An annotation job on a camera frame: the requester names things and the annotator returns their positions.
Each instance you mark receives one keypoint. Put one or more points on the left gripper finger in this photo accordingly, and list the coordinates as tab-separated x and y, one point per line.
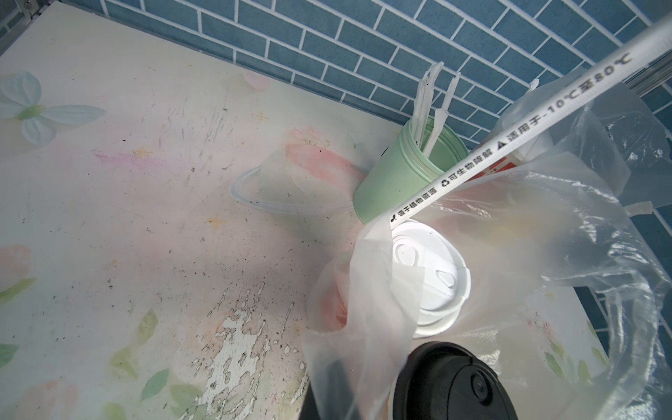
334	399

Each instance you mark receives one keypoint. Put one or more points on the red cup black lid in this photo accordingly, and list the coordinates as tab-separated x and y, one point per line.
442	380

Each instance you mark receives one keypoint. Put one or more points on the red cup white lid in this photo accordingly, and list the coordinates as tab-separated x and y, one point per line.
447	280
504	164

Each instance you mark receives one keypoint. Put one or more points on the green straw holder cup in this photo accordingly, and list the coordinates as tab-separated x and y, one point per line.
403	170

